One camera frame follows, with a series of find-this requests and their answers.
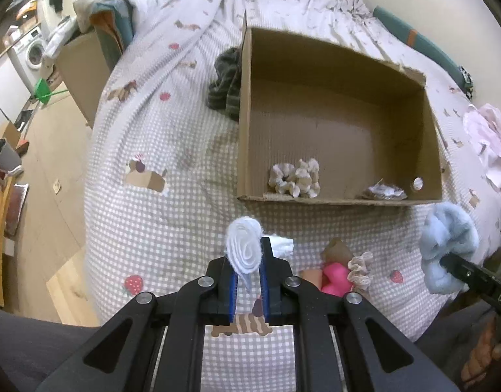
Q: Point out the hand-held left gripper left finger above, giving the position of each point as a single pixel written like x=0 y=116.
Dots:
x=233 y=294

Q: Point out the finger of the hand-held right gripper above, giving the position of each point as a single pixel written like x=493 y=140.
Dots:
x=462 y=268

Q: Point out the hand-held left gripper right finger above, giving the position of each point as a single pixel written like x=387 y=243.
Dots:
x=265 y=294

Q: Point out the light blue fluffy cloth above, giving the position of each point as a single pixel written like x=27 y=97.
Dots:
x=444 y=245

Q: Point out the orange soft cloth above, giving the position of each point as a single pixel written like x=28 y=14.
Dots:
x=311 y=275

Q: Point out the brown soft cloth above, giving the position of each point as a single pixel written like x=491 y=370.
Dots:
x=336 y=250

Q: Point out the person's right hand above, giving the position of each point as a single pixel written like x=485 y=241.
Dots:
x=485 y=355

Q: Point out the white folded sock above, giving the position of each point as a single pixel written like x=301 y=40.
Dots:
x=282 y=246

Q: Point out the pink scrunchie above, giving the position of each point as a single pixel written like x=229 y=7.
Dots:
x=336 y=279

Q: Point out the small beige ruffled scrunchie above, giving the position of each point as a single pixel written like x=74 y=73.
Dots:
x=360 y=272

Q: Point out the checked printed blanket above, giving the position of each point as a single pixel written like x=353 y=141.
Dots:
x=173 y=212

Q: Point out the patterned beige cloth piece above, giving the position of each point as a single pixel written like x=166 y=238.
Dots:
x=383 y=192

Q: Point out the pink ruffled cloth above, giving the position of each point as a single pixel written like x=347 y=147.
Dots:
x=491 y=147

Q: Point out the dark grey striped cloth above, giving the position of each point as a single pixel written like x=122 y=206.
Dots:
x=226 y=85

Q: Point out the person's grey trousers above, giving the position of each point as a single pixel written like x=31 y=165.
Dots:
x=30 y=347

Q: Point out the green cushion with orange stripe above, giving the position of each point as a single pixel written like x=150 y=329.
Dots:
x=417 y=43

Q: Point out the wooden chair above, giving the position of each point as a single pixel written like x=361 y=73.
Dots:
x=1 y=228

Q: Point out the tall cardboard box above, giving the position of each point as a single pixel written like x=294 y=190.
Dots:
x=85 y=75

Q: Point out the green dustpan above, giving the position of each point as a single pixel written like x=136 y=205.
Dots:
x=44 y=92

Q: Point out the crumpled patterned cloth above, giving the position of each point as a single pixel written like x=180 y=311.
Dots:
x=353 y=2

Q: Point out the pile of folded bedding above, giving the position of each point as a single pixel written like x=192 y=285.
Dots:
x=107 y=6

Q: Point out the white washing machine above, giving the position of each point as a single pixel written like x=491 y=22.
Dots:
x=28 y=55

